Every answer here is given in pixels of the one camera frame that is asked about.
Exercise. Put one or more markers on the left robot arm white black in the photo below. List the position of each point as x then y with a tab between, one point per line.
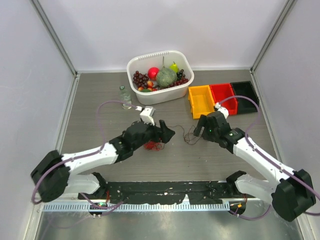
59	174

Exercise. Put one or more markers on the green netted melon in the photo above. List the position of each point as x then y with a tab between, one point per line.
166	77

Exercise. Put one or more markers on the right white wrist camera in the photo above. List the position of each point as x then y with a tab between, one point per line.
219	108

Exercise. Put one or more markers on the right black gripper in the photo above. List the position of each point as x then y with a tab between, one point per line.
203	122

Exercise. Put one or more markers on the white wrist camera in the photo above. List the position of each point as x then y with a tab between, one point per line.
219	108
146	115

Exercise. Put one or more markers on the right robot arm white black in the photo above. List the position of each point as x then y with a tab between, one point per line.
288	191

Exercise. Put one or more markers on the yellow storage bin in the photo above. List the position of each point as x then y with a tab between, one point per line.
201	101

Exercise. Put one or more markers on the red cherry bunch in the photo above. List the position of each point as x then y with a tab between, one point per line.
179	82

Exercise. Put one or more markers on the green pear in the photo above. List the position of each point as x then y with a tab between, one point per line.
174	67

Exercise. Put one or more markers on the clear glass bottle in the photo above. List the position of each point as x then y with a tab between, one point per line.
125	97

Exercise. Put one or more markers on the dark red grape bunch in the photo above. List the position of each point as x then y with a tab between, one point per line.
137	77

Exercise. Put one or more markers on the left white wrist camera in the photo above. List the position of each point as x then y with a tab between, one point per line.
146	115

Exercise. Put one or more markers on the white slotted cable duct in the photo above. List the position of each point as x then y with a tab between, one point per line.
185	206

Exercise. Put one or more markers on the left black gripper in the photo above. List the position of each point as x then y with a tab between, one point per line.
167	132

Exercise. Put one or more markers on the white plastic basket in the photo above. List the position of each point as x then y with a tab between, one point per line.
162	59

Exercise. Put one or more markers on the small peaches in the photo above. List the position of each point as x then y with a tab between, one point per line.
147	86

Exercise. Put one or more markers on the red storage bin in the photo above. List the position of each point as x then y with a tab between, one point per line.
222	91

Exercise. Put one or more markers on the red pomegranate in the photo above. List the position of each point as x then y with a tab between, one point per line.
152	73

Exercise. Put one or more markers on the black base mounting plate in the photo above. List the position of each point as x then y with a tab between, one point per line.
167	192

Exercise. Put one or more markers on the dark purple grape bunch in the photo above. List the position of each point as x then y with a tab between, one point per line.
180	75

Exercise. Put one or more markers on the black storage bin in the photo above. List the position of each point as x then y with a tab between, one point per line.
245	89

